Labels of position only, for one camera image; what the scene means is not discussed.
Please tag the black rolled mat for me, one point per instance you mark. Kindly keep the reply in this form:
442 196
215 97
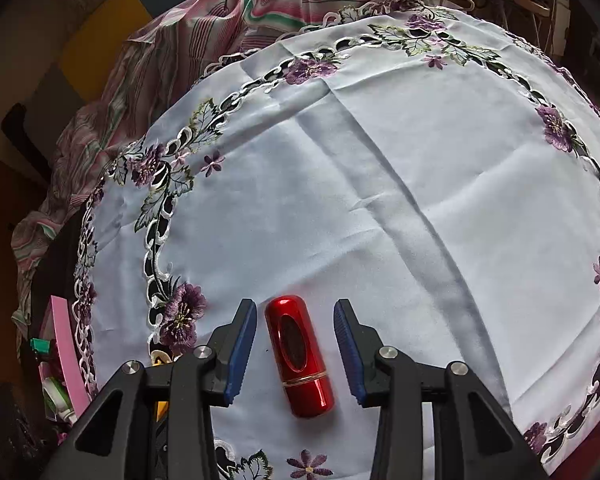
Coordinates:
25 135

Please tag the pink cardboard box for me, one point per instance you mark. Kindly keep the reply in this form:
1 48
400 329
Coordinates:
65 340

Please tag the white green plug-in device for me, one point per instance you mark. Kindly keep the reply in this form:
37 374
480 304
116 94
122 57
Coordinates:
57 397

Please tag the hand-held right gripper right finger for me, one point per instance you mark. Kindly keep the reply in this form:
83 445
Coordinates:
350 350

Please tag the white embroidered floral tablecloth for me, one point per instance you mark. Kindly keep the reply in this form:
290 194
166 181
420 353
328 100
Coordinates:
380 185

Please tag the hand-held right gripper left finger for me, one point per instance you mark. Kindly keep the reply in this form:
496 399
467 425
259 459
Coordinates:
242 350

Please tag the grey yellow blue headboard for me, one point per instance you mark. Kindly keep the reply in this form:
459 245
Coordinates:
100 35

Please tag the red glossy tube case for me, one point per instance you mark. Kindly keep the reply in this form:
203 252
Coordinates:
300 355

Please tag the yellow plastic piece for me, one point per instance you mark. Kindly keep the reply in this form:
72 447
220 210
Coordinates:
161 409

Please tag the person's left hand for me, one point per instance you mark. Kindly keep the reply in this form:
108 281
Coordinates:
15 425

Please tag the pink green striped blanket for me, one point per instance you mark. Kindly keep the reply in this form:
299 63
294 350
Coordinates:
205 40

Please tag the green plastic toy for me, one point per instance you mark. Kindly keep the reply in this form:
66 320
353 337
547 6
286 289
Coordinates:
40 346

